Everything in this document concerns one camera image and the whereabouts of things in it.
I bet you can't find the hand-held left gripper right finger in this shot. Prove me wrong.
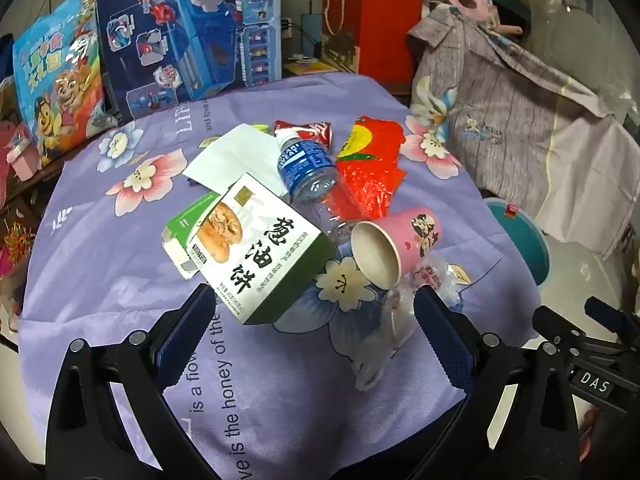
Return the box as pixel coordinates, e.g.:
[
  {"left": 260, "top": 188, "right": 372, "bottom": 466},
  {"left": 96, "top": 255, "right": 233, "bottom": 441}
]
[{"left": 400, "top": 285, "right": 583, "bottom": 480}]

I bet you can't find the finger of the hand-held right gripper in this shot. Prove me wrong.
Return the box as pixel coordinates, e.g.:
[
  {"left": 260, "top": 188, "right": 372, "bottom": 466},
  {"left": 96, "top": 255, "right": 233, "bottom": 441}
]
[
  {"left": 584, "top": 296, "right": 640, "bottom": 335},
  {"left": 531, "top": 304, "right": 585, "bottom": 355}
]

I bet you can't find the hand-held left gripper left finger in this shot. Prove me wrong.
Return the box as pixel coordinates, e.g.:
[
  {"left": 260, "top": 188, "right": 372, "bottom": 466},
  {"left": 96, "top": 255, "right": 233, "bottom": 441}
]
[{"left": 45, "top": 282, "right": 219, "bottom": 480}]

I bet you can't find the teal plastic bin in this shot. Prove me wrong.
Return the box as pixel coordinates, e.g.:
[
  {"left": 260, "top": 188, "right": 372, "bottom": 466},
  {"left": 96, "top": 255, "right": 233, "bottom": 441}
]
[{"left": 482, "top": 197, "right": 551, "bottom": 288}]

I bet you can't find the orange-red snack packet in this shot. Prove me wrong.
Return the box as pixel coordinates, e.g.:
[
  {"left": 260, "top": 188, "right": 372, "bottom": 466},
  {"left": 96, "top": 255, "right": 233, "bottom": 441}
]
[{"left": 322, "top": 159, "right": 407, "bottom": 222}]

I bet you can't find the clear plastic bag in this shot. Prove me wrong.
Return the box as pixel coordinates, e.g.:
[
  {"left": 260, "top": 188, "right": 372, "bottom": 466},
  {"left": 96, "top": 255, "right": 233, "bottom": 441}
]
[{"left": 350, "top": 255, "right": 473, "bottom": 391}]

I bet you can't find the purple floral tablecloth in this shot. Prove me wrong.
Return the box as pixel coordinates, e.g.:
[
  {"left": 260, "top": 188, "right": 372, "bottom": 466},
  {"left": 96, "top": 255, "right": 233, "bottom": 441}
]
[{"left": 17, "top": 72, "right": 516, "bottom": 480}]

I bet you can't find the pink paper cup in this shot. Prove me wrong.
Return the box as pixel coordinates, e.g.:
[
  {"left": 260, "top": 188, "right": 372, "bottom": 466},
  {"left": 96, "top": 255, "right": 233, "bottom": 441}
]
[{"left": 350, "top": 206, "right": 444, "bottom": 291}]

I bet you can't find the white and green food box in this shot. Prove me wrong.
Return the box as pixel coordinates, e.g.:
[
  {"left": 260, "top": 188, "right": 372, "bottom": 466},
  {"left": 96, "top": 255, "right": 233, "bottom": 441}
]
[{"left": 161, "top": 172, "right": 335, "bottom": 326}]

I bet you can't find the white paper sheet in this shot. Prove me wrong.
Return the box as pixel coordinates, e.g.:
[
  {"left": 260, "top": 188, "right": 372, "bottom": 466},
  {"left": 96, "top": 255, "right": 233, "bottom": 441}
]
[{"left": 182, "top": 122, "right": 291, "bottom": 198}]

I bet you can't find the red and gold tinsel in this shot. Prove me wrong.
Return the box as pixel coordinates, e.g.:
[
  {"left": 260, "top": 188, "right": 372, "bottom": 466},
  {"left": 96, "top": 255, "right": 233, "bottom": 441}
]
[{"left": 0, "top": 224, "right": 37, "bottom": 272}]

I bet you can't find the blue label plastic bottle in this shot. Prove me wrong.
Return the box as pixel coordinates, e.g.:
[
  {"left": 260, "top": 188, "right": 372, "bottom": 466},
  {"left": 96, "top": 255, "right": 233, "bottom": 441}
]
[{"left": 274, "top": 129, "right": 342, "bottom": 206}]

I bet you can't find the pink gift box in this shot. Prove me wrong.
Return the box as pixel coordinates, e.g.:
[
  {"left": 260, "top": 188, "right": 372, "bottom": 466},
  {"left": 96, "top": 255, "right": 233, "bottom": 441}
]
[{"left": 5, "top": 125, "right": 45, "bottom": 182}]

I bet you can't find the red foil snack wrapper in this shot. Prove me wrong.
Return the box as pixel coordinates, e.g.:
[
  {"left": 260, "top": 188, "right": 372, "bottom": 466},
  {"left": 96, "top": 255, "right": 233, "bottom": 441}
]
[{"left": 273, "top": 121, "right": 333, "bottom": 154}]

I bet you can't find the grey floral cloth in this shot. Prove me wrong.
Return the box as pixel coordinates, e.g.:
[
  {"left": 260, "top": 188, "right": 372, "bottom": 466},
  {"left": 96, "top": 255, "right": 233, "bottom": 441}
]
[{"left": 407, "top": 2, "right": 640, "bottom": 261}]

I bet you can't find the cartoon printed bag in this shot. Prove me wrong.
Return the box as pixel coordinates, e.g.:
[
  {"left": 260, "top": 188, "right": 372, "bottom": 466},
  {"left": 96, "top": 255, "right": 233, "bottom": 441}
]
[{"left": 12, "top": 0, "right": 121, "bottom": 166}]

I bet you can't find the clear plastic sheet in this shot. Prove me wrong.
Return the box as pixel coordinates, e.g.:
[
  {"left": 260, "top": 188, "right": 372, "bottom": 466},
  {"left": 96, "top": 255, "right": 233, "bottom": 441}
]
[{"left": 522, "top": 0, "right": 640, "bottom": 126}]

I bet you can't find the blue toy box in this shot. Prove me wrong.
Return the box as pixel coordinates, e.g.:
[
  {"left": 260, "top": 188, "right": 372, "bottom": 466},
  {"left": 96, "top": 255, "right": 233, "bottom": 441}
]
[{"left": 95, "top": 0, "right": 286, "bottom": 122}]

